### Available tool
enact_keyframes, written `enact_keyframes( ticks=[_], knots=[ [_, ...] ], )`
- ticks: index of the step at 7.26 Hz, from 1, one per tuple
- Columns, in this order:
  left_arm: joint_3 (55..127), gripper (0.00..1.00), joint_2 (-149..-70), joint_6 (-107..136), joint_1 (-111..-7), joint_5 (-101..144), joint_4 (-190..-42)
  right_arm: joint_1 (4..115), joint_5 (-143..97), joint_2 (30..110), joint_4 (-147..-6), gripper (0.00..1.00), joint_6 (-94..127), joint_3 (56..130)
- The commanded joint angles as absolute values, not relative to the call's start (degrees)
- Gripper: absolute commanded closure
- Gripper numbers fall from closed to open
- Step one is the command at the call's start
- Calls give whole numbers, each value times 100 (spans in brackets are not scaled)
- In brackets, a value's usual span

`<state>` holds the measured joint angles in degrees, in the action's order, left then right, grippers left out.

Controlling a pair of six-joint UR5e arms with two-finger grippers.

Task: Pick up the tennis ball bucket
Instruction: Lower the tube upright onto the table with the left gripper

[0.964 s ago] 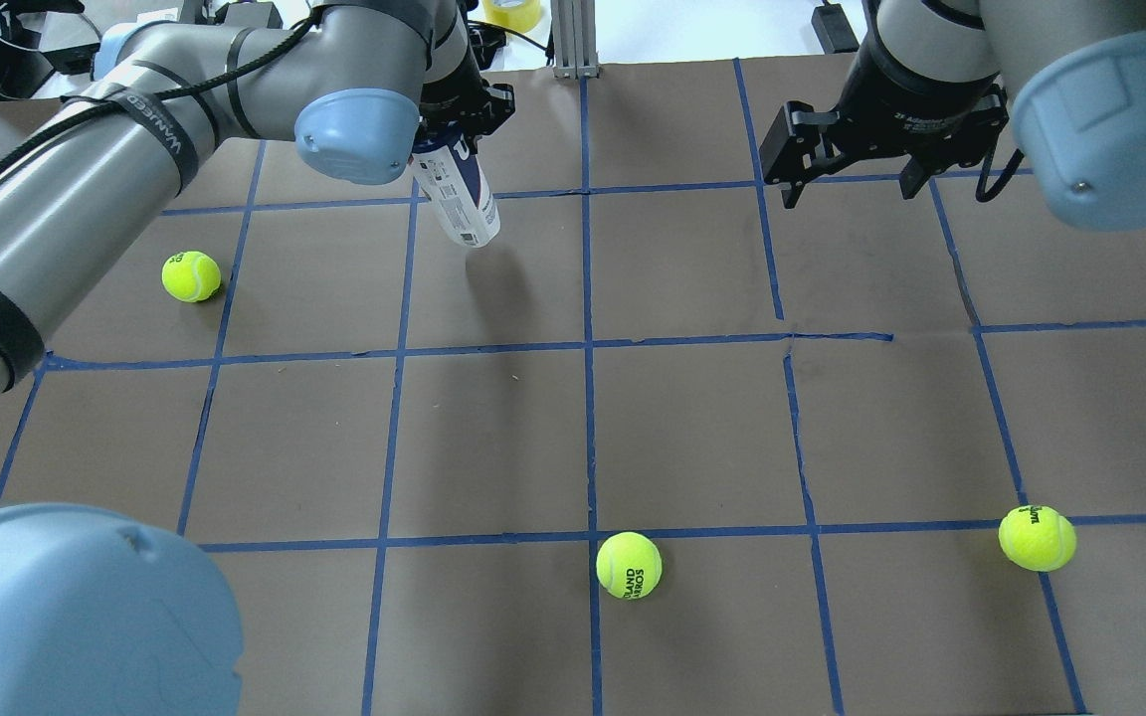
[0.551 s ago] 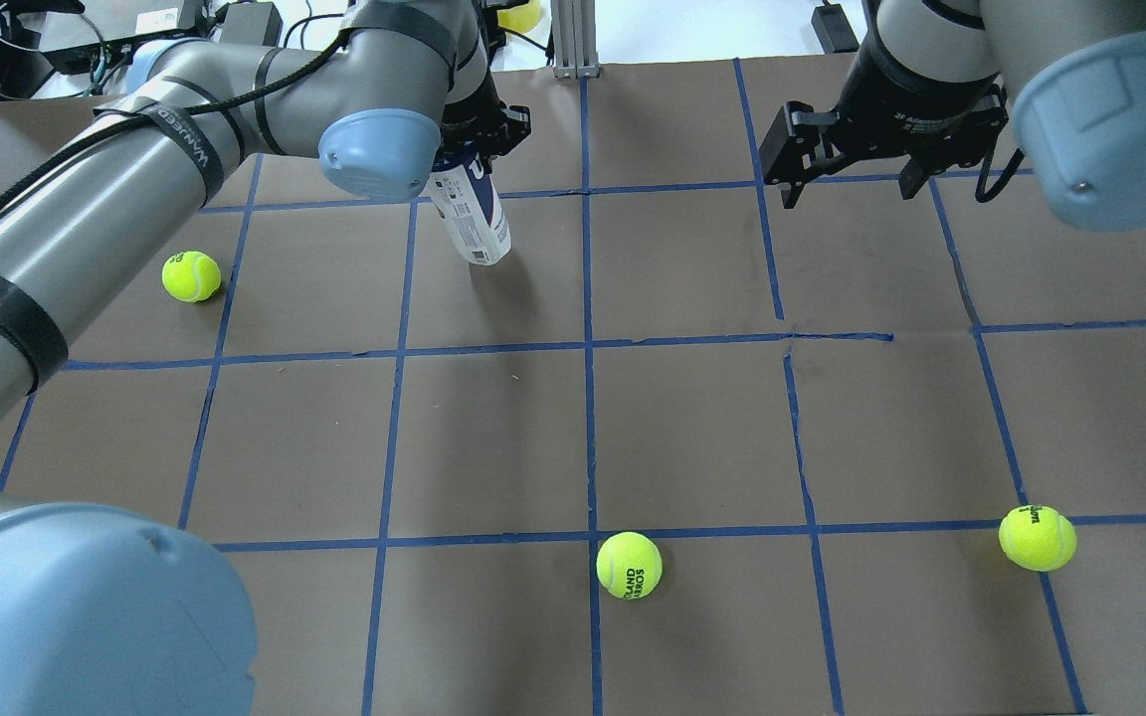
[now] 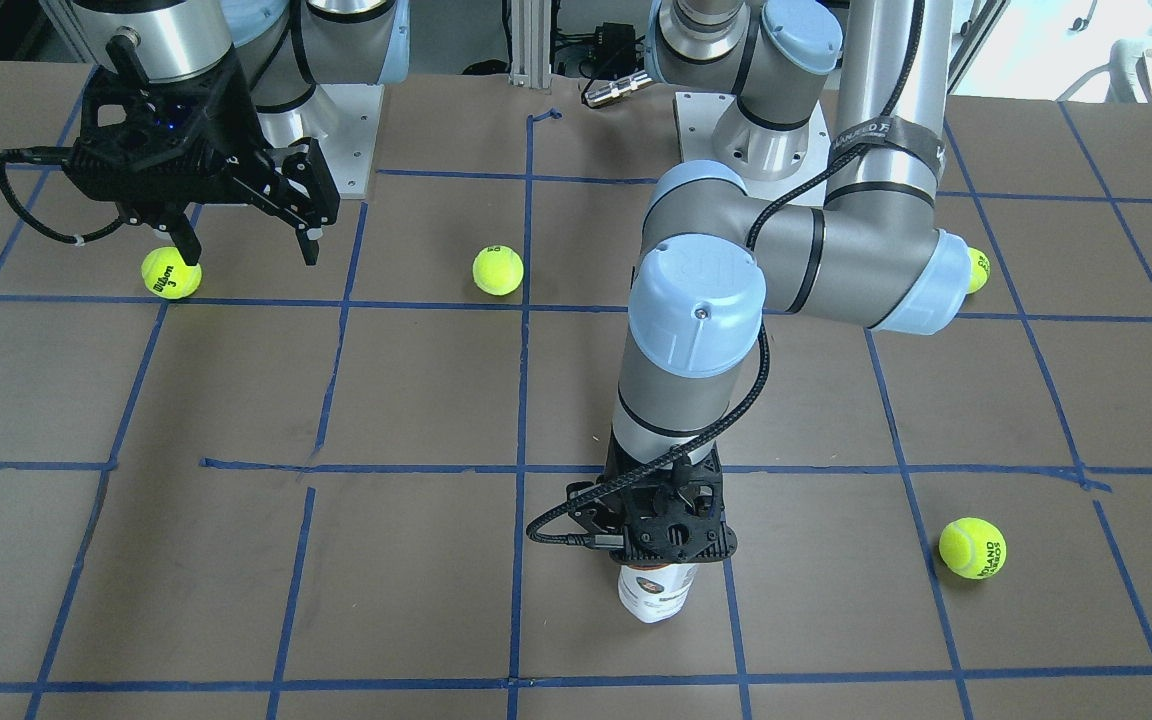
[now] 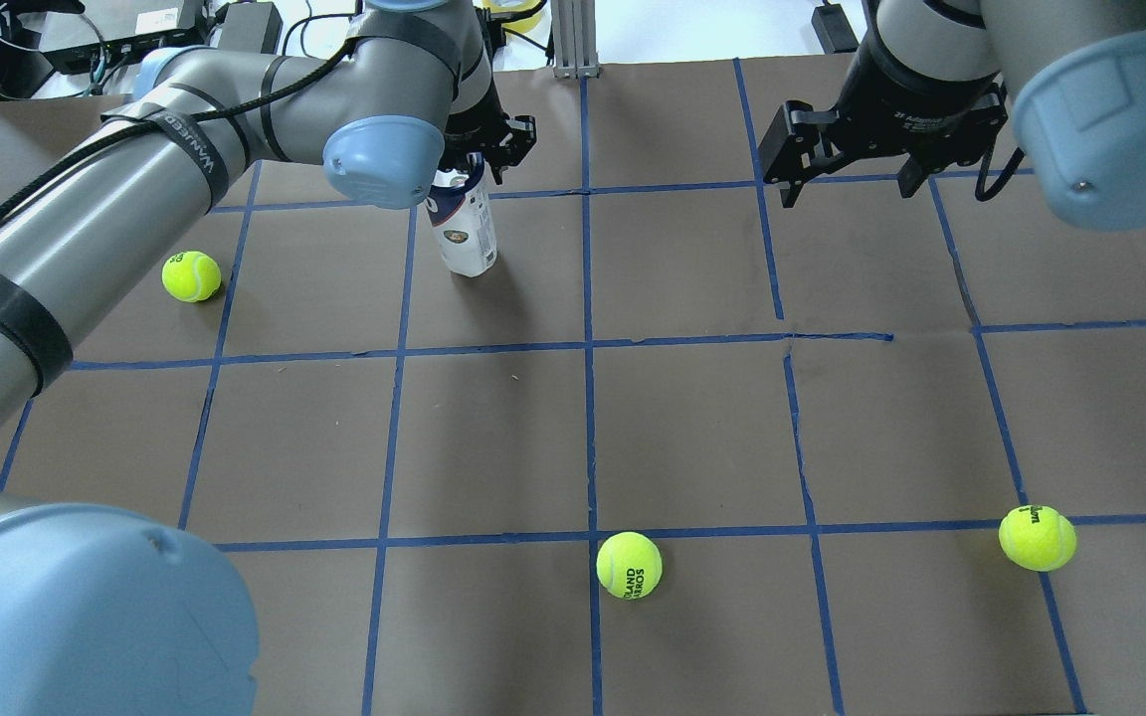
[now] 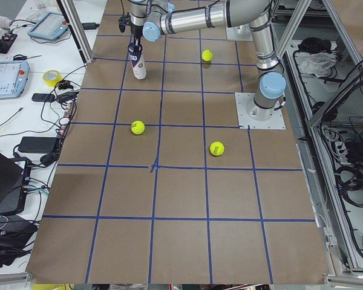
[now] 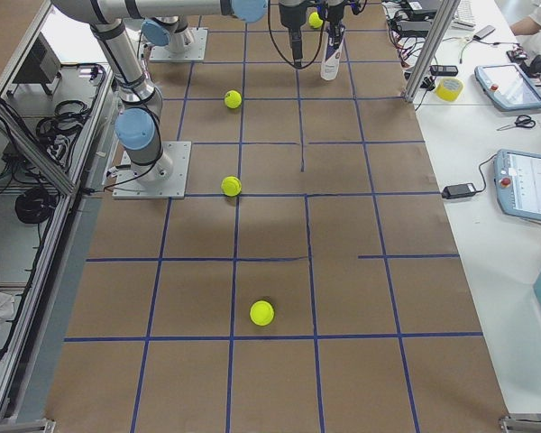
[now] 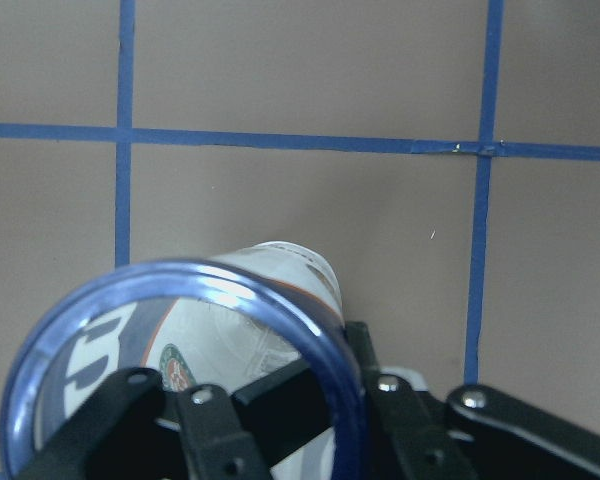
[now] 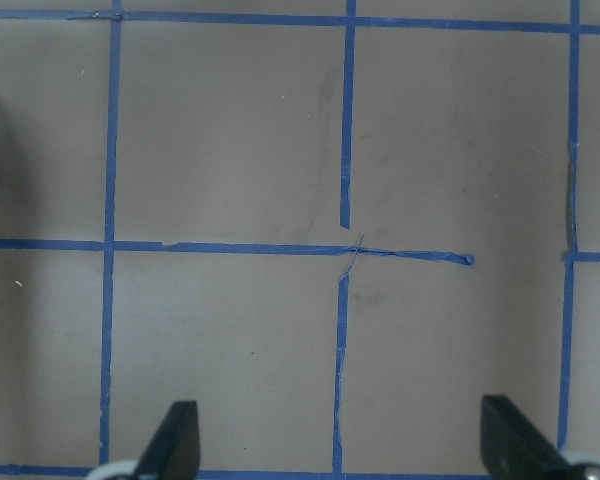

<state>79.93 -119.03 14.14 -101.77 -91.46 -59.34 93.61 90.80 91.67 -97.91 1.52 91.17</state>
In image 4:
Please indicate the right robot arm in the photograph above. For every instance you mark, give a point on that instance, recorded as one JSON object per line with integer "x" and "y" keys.
{"x": 1074, "y": 78}

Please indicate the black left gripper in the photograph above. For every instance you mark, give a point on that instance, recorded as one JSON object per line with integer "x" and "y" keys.
{"x": 475, "y": 121}

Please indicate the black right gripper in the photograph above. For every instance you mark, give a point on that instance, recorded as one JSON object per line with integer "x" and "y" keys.
{"x": 909, "y": 102}

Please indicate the yellow tape roll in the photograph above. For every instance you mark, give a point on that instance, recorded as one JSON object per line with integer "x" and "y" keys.
{"x": 517, "y": 16}

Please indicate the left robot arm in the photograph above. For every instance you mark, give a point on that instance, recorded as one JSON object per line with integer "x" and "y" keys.
{"x": 103, "y": 611}

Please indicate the aluminium frame post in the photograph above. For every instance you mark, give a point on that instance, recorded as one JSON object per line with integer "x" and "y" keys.
{"x": 573, "y": 35}

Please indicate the tennis ball can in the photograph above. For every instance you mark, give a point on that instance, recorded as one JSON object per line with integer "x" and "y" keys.
{"x": 459, "y": 211}

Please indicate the tennis ball Roland Garros centre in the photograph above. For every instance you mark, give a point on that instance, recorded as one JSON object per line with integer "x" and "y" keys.
{"x": 629, "y": 566}

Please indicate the tennis ball Wilson print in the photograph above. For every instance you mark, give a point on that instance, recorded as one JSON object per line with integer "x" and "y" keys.
{"x": 1038, "y": 538}

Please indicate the black power adapter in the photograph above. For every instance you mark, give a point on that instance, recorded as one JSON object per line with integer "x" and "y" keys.
{"x": 248, "y": 27}

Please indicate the tennis ball near left gripper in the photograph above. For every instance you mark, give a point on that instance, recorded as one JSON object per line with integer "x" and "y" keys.
{"x": 191, "y": 276}

